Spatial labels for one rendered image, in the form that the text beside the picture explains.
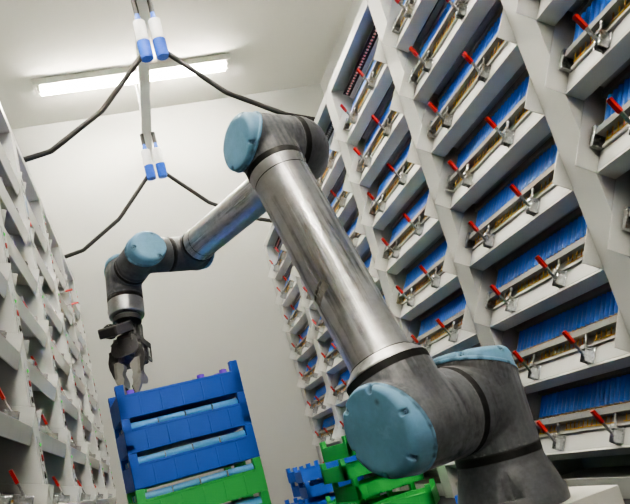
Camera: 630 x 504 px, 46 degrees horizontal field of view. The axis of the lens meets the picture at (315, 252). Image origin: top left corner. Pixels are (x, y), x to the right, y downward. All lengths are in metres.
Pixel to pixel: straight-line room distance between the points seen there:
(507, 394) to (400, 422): 0.24
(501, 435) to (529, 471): 0.07
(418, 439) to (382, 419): 0.06
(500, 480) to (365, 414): 0.26
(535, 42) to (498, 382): 0.85
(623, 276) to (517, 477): 0.58
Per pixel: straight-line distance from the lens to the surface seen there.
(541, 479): 1.30
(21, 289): 2.84
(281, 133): 1.41
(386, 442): 1.15
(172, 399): 1.83
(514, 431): 1.29
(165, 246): 1.88
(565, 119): 1.75
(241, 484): 1.84
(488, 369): 1.28
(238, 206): 1.70
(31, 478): 2.03
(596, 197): 1.70
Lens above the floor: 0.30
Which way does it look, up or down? 14 degrees up
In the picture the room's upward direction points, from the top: 16 degrees counter-clockwise
